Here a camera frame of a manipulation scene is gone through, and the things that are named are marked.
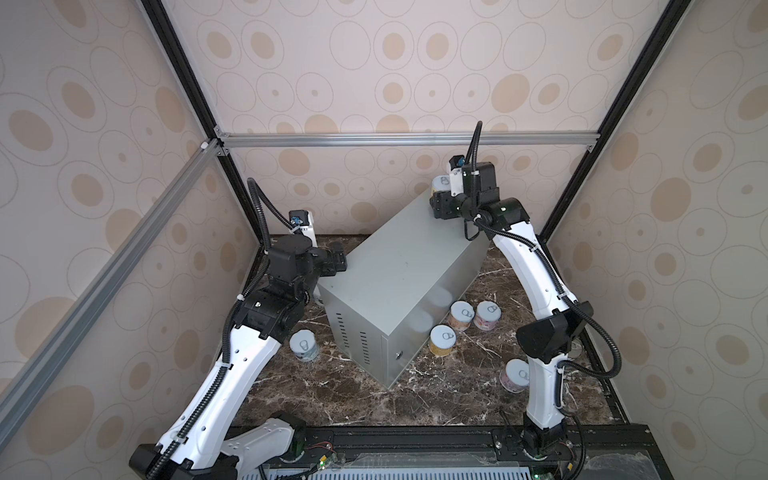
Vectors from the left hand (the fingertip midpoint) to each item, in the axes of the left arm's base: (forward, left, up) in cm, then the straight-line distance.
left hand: (331, 237), depth 67 cm
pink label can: (-1, -43, -34) cm, 55 cm away
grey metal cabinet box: (-10, -15, -5) cm, 19 cm away
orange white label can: (-1, -35, -34) cm, 48 cm away
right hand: (+19, -28, -4) cm, 34 cm away
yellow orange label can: (-9, -28, -34) cm, 45 cm away
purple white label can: (-21, -46, -31) cm, 59 cm away
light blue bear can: (-12, +12, -33) cm, 37 cm away
